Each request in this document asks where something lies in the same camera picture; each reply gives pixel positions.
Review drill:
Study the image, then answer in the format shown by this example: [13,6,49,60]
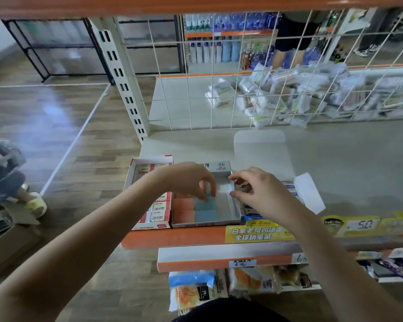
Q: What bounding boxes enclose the box of pink-blue erasers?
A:
[170,160,244,229]

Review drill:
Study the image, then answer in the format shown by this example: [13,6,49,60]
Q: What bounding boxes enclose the person's right hand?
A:
[227,166,304,227]

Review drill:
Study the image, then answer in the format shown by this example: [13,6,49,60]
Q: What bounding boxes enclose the person's left hand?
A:
[150,161,219,203]

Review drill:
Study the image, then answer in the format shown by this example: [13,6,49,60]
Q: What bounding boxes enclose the black metal rack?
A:
[1,17,189,85]

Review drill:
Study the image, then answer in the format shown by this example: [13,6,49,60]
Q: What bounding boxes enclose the person's left forearm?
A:
[0,167,170,322]

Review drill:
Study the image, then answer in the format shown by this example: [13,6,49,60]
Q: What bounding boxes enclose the white orange metal shelf unit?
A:
[0,0,403,296]

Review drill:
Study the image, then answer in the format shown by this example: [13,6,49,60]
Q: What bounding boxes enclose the row of dark snack packets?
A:
[359,254,403,283]

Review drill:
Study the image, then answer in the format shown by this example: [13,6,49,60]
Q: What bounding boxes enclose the person's right forearm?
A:
[281,206,403,322]

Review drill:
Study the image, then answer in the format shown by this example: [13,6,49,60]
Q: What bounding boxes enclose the red eraser display box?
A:
[122,155,176,231]

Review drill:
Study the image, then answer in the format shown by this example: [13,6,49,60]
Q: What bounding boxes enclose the blue white eraser box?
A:
[232,128,327,223]

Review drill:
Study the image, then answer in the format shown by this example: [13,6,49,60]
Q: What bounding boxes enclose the blue orange snack packet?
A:
[168,268,224,313]

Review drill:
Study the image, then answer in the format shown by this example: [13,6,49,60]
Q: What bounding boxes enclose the pile of white packets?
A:
[203,61,403,129]

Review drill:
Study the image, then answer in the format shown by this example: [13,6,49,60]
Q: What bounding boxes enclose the white wire grid panel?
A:
[114,10,403,133]

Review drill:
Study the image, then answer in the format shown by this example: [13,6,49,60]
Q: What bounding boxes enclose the snack packets on lower shelf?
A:
[223,219,297,245]

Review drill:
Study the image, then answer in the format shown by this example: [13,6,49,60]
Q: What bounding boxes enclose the yellow price label strip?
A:
[319,210,403,239]

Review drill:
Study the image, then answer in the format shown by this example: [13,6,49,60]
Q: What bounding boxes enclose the open brown cardboard box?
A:
[0,201,45,284]

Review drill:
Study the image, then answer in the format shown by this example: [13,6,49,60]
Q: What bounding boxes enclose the row of blue bottles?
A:
[184,13,284,72]

